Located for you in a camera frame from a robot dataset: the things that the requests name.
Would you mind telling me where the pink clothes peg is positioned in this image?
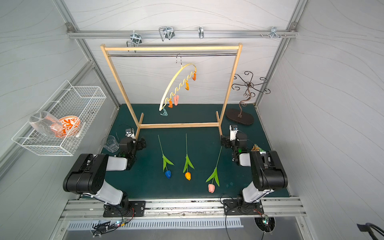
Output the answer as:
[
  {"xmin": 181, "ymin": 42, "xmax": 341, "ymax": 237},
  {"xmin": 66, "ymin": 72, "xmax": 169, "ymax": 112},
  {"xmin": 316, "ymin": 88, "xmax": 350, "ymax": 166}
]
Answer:
[{"xmin": 174, "ymin": 95, "xmax": 179, "ymax": 106}]

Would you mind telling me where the green snack bag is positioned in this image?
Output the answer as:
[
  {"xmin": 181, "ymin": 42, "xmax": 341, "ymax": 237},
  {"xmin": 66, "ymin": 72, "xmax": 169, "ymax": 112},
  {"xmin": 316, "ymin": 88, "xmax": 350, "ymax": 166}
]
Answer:
[{"xmin": 251, "ymin": 144, "xmax": 265, "ymax": 152}]

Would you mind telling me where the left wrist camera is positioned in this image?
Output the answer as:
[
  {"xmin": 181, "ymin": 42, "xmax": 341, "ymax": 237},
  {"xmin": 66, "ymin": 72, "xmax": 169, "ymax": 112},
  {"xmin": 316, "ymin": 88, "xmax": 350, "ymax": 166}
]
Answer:
[{"xmin": 125, "ymin": 128, "xmax": 135, "ymax": 139}]

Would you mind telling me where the pink tulip flower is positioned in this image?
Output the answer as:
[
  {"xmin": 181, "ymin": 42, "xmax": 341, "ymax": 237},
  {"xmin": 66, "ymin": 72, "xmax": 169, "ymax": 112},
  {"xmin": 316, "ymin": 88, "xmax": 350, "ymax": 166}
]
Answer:
[{"xmin": 206, "ymin": 147, "xmax": 223, "ymax": 194}]

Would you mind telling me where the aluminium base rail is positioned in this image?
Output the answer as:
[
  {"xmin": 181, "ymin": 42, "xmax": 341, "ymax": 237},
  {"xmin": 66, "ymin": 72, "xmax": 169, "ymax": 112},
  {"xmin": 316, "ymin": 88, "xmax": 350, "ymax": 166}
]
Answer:
[{"xmin": 60, "ymin": 197, "xmax": 307, "ymax": 221}]

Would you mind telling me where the orange patterned bowl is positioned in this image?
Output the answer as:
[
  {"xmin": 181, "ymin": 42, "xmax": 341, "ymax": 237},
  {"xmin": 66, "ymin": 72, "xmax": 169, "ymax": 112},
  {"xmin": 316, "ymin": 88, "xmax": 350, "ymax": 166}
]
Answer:
[{"xmin": 51, "ymin": 116, "xmax": 82, "ymax": 138}]

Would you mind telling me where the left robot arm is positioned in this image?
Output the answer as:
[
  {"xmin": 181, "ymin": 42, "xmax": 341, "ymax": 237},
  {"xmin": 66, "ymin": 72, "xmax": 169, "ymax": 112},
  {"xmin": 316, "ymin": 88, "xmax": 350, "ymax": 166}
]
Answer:
[{"xmin": 63, "ymin": 137, "xmax": 147, "ymax": 218}]

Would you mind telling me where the brown metal mug tree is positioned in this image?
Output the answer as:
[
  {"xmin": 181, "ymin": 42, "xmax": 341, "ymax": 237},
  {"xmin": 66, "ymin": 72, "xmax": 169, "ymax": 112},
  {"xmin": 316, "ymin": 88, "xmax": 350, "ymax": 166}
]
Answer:
[{"xmin": 226, "ymin": 71, "xmax": 271, "ymax": 126}]

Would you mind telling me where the orange tulip flower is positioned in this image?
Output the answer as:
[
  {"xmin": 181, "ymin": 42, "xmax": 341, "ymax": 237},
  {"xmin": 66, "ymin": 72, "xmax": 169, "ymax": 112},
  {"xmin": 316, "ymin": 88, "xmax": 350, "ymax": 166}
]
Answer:
[{"xmin": 183, "ymin": 134, "xmax": 195, "ymax": 181}]

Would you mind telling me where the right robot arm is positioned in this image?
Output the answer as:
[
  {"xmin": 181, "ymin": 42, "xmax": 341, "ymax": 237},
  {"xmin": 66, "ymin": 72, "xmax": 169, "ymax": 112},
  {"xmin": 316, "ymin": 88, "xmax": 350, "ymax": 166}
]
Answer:
[{"xmin": 221, "ymin": 133, "xmax": 288, "ymax": 216}]

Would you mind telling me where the white wire basket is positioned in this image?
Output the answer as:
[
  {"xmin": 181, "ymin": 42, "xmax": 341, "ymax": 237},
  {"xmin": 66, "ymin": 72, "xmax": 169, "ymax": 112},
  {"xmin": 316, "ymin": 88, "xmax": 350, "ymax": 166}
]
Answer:
[{"xmin": 12, "ymin": 81, "xmax": 106, "ymax": 156}]

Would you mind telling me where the wooden clothes rack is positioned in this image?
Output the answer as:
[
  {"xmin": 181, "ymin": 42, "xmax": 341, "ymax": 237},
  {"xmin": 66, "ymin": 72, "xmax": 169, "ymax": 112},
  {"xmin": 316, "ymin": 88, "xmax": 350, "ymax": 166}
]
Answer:
[{"xmin": 100, "ymin": 43, "xmax": 244, "ymax": 143}]

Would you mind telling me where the teal clothes peg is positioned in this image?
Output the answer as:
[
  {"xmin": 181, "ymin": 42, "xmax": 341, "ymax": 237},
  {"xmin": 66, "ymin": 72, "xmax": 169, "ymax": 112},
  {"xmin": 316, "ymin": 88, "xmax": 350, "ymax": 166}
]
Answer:
[{"xmin": 160, "ymin": 108, "xmax": 169, "ymax": 117}]

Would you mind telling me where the clear drinking glass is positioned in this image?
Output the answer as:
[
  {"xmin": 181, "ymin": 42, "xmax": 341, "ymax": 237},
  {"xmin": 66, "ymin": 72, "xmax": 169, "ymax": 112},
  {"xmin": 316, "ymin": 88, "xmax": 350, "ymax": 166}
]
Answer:
[{"xmin": 104, "ymin": 136, "xmax": 120, "ymax": 153}]

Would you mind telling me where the yellow wavy clothes hanger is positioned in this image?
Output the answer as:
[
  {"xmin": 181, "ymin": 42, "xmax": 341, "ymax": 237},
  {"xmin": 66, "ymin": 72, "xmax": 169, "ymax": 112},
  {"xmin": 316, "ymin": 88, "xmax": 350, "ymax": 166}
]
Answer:
[{"xmin": 158, "ymin": 63, "xmax": 197, "ymax": 112}]

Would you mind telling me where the blue tulip flower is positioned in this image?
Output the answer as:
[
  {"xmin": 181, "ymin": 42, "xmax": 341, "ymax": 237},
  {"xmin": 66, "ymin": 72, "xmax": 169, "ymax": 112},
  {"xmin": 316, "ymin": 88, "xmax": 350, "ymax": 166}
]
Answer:
[{"xmin": 158, "ymin": 135, "xmax": 174, "ymax": 179}]

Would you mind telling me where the metal hook clamp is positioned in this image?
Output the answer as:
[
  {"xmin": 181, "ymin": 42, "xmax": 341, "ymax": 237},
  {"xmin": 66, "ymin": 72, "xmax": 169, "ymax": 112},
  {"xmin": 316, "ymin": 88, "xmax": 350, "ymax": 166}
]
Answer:
[
  {"xmin": 260, "ymin": 27, "xmax": 287, "ymax": 39},
  {"xmin": 126, "ymin": 32, "xmax": 142, "ymax": 48},
  {"xmin": 198, "ymin": 27, "xmax": 205, "ymax": 39},
  {"xmin": 159, "ymin": 27, "xmax": 175, "ymax": 42}
]

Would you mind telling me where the aluminium top rail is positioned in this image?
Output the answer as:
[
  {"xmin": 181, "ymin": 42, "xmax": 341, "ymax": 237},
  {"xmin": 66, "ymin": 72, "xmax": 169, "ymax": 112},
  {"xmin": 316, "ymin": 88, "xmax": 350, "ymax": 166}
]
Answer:
[{"xmin": 68, "ymin": 29, "xmax": 299, "ymax": 40}]

